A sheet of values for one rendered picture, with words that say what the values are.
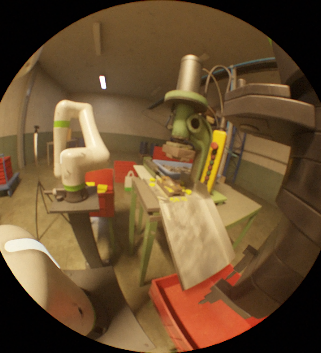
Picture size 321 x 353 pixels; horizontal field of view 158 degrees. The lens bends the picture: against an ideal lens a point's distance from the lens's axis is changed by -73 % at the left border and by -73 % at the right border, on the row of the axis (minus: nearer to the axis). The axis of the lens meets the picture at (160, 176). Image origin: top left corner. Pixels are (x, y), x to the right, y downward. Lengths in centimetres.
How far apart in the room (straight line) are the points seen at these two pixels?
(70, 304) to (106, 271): 23
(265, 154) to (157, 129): 741
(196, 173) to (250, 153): 547
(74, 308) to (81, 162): 52
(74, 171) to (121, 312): 53
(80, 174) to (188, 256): 57
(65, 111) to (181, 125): 68
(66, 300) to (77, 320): 4
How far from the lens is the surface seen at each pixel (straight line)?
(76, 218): 70
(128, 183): 268
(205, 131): 66
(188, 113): 56
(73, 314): 17
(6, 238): 15
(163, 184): 59
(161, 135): 941
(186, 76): 62
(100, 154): 63
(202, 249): 52
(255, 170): 585
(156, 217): 49
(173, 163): 121
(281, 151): 565
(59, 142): 84
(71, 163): 56
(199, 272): 50
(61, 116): 83
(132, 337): 33
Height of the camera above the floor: 125
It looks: 18 degrees down
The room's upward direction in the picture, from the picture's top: 10 degrees clockwise
